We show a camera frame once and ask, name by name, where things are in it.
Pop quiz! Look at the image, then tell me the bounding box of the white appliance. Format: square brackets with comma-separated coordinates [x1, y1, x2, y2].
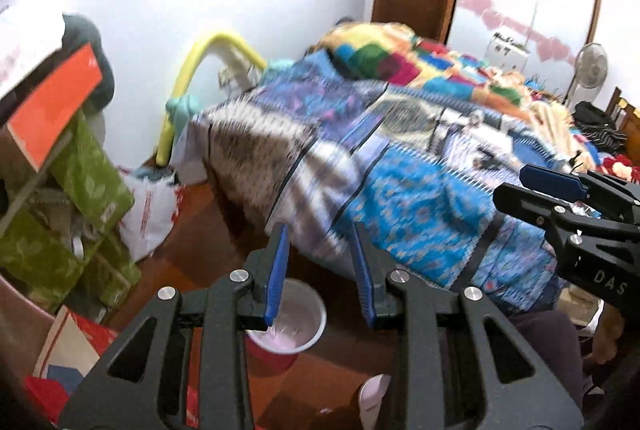
[484, 30, 531, 71]

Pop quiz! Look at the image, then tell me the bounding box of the dark round hat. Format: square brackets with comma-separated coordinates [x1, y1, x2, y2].
[61, 14, 117, 108]

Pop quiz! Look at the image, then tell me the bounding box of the pink plastic basin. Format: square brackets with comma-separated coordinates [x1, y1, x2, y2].
[0, 270, 56, 371]

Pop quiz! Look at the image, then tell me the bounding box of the red plush toy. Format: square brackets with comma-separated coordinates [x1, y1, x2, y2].
[597, 153, 640, 183]

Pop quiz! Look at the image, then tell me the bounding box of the person's leg in purple trousers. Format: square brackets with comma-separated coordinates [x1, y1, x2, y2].
[510, 310, 585, 408]

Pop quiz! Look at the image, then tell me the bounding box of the colourful checked quilt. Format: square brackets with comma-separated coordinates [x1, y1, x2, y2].
[307, 23, 576, 126]

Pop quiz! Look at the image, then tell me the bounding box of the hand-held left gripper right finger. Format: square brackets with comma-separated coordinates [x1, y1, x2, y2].
[350, 221, 585, 430]

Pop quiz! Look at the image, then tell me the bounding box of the pink slipper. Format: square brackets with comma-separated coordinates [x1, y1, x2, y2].
[359, 374, 393, 430]

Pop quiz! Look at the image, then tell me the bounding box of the blue patchwork blanket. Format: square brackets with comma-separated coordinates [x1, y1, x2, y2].
[187, 50, 601, 311]

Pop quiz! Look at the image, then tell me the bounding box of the grey metal frame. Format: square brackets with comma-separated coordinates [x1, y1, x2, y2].
[0, 130, 76, 236]

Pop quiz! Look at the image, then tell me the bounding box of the red and white paper bag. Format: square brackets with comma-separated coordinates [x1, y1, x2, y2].
[32, 305, 121, 381]

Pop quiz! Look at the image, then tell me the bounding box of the white plastic bag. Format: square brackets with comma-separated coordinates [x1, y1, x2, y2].
[117, 167, 183, 261]

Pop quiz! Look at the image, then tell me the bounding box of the teal rail clamp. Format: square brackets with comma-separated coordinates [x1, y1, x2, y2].
[165, 95, 201, 123]

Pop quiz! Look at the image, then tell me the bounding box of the wooden chair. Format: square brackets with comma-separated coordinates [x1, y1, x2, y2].
[607, 86, 640, 156]

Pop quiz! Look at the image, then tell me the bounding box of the orange flat box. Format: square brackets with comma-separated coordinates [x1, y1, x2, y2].
[7, 41, 103, 171]

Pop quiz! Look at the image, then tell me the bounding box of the person's right hand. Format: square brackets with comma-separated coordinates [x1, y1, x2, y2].
[592, 305, 626, 363]

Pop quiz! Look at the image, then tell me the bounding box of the red bin with white liner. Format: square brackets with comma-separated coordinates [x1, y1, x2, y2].
[245, 279, 328, 373]

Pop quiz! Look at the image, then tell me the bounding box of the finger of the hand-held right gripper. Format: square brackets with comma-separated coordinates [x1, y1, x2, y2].
[492, 183, 597, 244]
[519, 163, 640, 224]

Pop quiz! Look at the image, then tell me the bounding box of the white standing fan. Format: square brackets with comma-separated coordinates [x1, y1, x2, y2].
[565, 43, 609, 106]

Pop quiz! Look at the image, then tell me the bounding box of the black striped clothing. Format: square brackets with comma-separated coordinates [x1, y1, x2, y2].
[572, 101, 618, 151]

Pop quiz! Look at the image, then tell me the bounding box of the yellow bed rail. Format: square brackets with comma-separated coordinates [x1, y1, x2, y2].
[156, 29, 268, 166]

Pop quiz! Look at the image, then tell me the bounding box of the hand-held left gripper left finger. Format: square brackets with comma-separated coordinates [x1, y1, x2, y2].
[57, 223, 291, 430]

